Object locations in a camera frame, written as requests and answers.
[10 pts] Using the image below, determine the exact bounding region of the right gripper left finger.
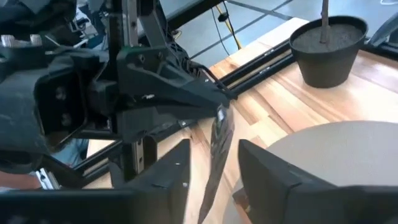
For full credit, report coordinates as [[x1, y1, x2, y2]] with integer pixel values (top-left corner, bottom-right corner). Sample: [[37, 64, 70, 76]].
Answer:
[[0, 138, 191, 224]]

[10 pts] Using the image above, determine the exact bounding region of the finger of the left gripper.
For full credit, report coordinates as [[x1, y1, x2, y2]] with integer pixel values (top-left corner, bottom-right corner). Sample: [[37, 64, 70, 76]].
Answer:
[[116, 45, 231, 110], [115, 105, 220, 144]]

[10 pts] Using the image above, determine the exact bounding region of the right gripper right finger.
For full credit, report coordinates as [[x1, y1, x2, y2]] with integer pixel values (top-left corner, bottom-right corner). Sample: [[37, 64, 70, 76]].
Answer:
[[238, 139, 398, 224]]

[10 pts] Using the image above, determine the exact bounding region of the dark blue tea packet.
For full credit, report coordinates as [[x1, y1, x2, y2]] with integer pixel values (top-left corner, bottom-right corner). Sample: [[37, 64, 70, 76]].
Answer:
[[197, 104, 236, 224]]

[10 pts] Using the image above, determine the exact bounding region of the round grey mat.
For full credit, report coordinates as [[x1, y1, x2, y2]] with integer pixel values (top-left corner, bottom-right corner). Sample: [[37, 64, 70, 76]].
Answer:
[[222, 120, 398, 224]]

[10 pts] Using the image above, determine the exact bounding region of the person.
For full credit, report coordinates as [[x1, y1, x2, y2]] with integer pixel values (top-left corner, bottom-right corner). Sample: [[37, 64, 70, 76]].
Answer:
[[0, 138, 91, 191]]

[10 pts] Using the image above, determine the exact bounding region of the green potted plant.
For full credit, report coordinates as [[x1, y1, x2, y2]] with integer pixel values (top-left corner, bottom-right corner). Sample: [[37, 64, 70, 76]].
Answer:
[[289, 0, 369, 89]]

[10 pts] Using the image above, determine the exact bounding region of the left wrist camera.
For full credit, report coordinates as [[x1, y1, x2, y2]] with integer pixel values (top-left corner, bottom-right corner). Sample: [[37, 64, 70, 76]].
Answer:
[[0, 67, 90, 150]]

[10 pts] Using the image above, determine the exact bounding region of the yellow cable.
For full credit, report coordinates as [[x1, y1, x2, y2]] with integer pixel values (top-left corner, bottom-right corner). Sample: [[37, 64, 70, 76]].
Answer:
[[215, 3, 243, 50]]

